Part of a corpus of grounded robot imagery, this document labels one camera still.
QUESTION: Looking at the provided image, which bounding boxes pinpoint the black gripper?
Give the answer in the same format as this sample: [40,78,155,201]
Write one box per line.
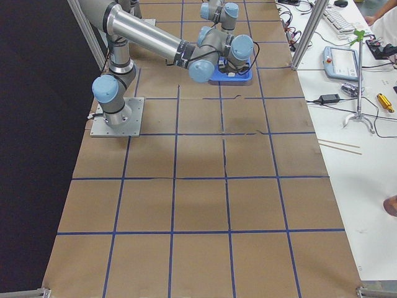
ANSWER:
[218,58,250,75]

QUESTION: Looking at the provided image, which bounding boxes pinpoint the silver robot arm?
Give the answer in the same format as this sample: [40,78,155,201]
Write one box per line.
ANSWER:
[79,1,267,153]
[200,0,239,34]

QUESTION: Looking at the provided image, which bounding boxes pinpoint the blue plastic tray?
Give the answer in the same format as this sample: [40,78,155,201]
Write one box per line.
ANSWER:
[208,65,252,85]

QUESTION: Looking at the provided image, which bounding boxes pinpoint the black power adapter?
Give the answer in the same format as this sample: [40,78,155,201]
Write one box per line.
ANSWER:
[318,94,341,104]

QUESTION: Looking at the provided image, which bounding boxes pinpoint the teach pendant tablet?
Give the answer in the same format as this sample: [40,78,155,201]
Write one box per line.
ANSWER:
[323,46,359,82]

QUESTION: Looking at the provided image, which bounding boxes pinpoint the wooden chopstick pair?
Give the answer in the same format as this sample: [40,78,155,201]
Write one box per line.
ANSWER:
[318,139,362,155]

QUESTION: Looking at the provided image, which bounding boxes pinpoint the white keyboard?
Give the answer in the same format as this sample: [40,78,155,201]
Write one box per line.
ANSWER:
[323,7,355,35]

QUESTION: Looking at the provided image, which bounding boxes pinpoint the black computer mouse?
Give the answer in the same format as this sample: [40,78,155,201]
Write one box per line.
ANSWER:
[333,0,349,7]

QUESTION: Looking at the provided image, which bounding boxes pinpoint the silver stand with green clip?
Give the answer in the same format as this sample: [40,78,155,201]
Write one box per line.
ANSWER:
[343,30,375,134]

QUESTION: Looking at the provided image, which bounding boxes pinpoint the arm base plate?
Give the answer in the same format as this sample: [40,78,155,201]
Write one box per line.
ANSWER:
[143,19,156,26]
[90,97,145,137]

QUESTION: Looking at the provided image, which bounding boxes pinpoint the aluminium frame post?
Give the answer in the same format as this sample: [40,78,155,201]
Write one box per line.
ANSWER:
[290,0,328,71]

